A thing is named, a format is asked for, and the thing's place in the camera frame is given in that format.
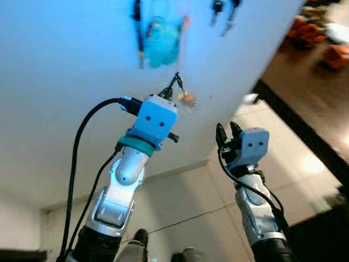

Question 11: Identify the orange pink strap keychain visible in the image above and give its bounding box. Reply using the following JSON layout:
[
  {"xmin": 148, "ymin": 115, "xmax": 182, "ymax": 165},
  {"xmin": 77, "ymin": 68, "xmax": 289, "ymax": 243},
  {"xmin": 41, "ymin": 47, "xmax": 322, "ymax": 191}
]
[{"xmin": 176, "ymin": 0, "xmax": 192, "ymax": 62}]

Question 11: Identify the robot left leg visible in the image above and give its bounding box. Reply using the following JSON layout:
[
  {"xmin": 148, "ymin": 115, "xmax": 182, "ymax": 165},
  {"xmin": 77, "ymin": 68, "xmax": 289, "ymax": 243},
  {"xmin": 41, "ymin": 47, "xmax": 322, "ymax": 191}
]
[{"xmin": 116, "ymin": 229, "xmax": 149, "ymax": 262}]

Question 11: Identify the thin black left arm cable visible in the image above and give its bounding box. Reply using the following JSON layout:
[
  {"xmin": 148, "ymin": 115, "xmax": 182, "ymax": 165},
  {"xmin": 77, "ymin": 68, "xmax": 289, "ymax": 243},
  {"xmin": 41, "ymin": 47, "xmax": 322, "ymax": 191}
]
[{"xmin": 70, "ymin": 143, "xmax": 124, "ymax": 257}]

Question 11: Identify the short black key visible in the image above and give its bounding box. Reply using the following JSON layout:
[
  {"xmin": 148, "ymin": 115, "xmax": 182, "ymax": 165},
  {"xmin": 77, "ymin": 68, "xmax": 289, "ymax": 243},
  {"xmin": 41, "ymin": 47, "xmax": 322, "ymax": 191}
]
[{"xmin": 210, "ymin": 0, "xmax": 225, "ymax": 27}]

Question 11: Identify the small orange plush toy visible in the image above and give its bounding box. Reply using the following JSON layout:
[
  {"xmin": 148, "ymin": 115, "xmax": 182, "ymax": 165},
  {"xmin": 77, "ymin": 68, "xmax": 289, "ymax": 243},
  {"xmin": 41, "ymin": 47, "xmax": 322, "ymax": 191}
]
[{"xmin": 320, "ymin": 44, "xmax": 349, "ymax": 70}]

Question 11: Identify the robot right leg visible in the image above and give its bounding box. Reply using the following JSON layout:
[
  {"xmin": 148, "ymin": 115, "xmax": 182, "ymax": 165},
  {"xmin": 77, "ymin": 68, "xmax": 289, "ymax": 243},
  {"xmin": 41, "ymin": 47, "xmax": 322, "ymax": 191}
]
[{"xmin": 170, "ymin": 247, "xmax": 206, "ymax": 262}]

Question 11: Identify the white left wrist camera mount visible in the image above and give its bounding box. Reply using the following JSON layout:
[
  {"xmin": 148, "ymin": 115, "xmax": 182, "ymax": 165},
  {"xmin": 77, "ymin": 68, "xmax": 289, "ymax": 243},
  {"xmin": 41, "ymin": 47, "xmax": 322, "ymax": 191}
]
[{"xmin": 126, "ymin": 94, "xmax": 179, "ymax": 151}]

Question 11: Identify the black furniture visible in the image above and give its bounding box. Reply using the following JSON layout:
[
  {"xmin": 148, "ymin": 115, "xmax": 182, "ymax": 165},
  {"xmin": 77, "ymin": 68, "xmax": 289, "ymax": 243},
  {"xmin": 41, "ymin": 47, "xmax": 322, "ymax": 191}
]
[{"xmin": 284, "ymin": 188, "xmax": 349, "ymax": 262}]

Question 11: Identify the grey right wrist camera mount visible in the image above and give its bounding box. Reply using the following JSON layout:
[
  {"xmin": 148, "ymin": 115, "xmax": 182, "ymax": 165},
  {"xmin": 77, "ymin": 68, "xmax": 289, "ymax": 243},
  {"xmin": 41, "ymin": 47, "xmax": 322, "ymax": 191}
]
[{"xmin": 238, "ymin": 128, "xmax": 270, "ymax": 168}]

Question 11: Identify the large orange plush toy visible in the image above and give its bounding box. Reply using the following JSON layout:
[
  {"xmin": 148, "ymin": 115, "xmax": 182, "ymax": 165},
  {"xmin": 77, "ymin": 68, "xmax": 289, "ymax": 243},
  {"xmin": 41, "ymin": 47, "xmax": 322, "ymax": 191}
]
[{"xmin": 287, "ymin": 15, "xmax": 329, "ymax": 51}]

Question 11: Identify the teal plush keychain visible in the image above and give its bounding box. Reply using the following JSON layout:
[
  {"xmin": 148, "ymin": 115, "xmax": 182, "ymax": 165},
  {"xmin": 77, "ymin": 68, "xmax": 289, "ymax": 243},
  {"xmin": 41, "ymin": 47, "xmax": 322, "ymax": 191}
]
[{"xmin": 144, "ymin": 15, "xmax": 184, "ymax": 69}]

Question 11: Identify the black lanyard with key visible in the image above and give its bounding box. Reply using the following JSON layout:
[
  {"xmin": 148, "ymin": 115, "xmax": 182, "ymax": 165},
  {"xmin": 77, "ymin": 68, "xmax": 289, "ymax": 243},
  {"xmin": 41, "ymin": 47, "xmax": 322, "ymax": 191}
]
[{"xmin": 133, "ymin": 0, "xmax": 147, "ymax": 68}]

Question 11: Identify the white cloth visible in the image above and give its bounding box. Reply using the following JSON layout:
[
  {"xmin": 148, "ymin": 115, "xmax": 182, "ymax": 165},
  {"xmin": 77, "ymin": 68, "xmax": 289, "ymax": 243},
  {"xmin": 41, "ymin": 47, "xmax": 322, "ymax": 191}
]
[{"xmin": 322, "ymin": 22, "xmax": 349, "ymax": 46}]

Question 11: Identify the robot leg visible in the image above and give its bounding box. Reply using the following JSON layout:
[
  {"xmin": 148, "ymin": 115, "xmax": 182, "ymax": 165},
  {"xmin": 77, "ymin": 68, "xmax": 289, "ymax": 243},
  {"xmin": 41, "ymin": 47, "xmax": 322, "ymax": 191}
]
[
  {"xmin": 116, "ymin": 229, "xmax": 149, "ymax": 262},
  {"xmin": 170, "ymin": 247, "xmax": 206, "ymax": 262}
]

